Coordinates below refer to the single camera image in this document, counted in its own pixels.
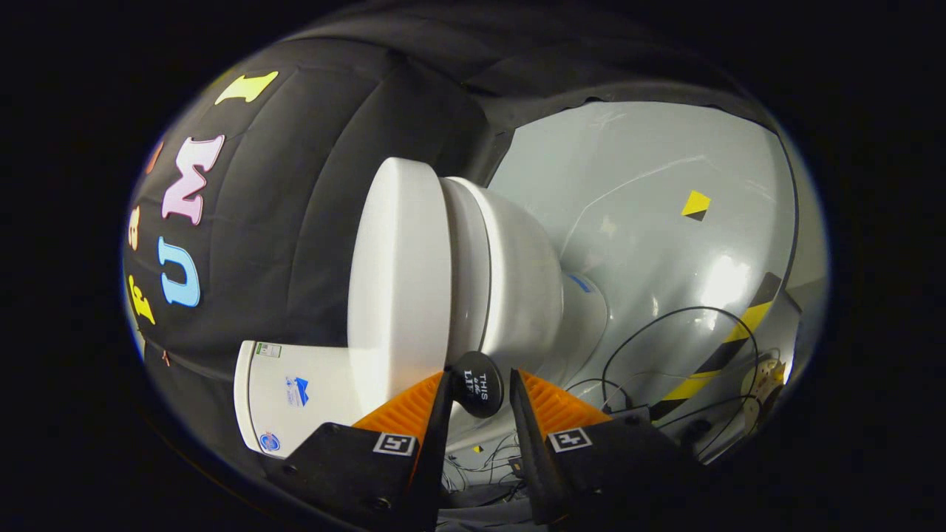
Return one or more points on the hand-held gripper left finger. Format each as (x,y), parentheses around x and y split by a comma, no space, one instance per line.
(436,458)

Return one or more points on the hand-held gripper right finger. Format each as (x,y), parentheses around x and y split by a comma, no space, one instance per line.
(528,458)

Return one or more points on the white toilet lid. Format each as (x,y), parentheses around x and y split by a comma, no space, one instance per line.
(399,281)

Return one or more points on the white ceramic toilet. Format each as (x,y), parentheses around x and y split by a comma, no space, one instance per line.
(525,288)

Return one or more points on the white toilet seat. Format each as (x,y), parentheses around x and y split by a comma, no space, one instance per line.
(465,281)

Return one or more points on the beige power socket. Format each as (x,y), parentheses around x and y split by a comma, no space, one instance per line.
(761,377)

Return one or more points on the yellow black hazard tape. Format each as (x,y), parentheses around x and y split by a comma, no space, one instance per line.
(750,319)

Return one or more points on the black backdrop cloth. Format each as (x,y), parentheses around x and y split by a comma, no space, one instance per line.
(295,222)

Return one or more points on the yellow black square sticker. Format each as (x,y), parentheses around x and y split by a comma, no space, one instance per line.
(695,205)

